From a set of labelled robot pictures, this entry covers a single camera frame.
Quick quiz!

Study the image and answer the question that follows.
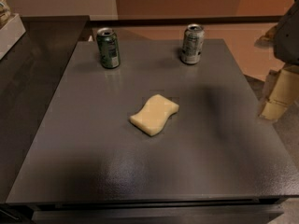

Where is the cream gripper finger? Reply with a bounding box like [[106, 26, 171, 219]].
[[259, 99, 288, 120]]

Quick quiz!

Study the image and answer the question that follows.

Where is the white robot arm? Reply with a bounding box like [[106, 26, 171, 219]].
[[259, 1, 299, 120]]

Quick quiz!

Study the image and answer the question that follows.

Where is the yellow sponge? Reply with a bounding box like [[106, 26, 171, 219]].
[[129, 94, 179, 136]]

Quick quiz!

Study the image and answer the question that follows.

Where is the green soda can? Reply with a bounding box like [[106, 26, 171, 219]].
[[96, 27, 121, 69]]

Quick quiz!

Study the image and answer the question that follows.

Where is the dark side counter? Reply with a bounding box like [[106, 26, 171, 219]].
[[0, 16, 89, 204]]

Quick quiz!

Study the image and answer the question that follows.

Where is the white box on counter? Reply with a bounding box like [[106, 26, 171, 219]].
[[0, 14, 26, 60]]

